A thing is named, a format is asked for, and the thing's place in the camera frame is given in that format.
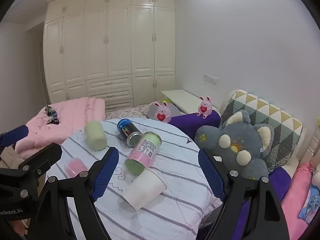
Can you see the heart print bed sheet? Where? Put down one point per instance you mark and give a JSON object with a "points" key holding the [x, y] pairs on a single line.
{"points": [[127, 111]]}

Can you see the pink blanket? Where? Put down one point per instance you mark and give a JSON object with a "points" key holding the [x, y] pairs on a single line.
{"points": [[72, 112]]}

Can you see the small dark toy figure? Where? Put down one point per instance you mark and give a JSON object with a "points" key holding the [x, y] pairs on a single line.
{"points": [[50, 111], [53, 121]]}

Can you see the white bedside shelf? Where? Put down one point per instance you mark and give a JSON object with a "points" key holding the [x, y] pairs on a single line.
{"points": [[182, 100]]}

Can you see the grey cat plush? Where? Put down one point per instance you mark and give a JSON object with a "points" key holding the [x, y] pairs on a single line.
{"points": [[240, 140]]}

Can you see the pink printed pillow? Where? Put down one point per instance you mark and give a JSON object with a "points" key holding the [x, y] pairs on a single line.
{"points": [[297, 195]]}

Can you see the purple cushion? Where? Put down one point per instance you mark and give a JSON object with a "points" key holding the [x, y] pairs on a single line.
{"points": [[190, 123]]}

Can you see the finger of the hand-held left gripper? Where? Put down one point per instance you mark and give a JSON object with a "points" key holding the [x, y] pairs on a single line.
{"points": [[43, 155], [16, 133]]}

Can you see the triangle pattern quilted pillow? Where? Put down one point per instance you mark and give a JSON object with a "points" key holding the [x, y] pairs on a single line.
{"points": [[280, 125]]}

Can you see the cream wardrobe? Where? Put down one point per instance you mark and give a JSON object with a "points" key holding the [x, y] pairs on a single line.
{"points": [[110, 45]]}

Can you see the white paper cup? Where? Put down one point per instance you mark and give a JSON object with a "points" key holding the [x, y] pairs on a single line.
{"points": [[145, 190]]}

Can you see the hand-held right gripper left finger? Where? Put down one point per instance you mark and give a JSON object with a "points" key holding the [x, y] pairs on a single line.
{"points": [[106, 170]]}

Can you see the pale green cup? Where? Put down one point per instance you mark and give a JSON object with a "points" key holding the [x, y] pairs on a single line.
{"points": [[95, 135]]}

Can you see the pink bunny plush with heart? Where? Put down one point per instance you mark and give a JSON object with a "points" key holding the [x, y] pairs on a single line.
{"points": [[162, 113], [204, 107]]}

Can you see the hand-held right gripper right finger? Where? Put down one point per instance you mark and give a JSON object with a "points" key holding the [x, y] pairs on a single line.
{"points": [[211, 172]]}

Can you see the clear pink cup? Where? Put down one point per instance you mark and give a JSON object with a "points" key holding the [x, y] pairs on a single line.
{"points": [[73, 167]]}

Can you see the dark printed can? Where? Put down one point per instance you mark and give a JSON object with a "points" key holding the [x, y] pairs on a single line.
{"points": [[128, 130]]}

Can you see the white wall socket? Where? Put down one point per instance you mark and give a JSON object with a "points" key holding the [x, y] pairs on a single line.
{"points": [[210, 78]]}

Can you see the pink and green labelled cup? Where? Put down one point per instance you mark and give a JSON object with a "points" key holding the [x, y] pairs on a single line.
{"points": [[143, 153]]}

